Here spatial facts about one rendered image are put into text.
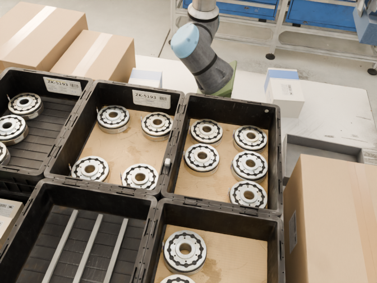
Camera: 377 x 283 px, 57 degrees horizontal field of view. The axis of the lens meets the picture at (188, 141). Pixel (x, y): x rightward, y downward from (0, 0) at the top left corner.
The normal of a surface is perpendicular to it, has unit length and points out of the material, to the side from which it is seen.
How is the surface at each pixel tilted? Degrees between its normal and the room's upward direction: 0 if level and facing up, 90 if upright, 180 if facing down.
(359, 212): 0
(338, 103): 0
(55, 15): 0
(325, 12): 90
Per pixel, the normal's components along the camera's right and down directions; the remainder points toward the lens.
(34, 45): 0.05, -0.66
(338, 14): -0.18, 0.73
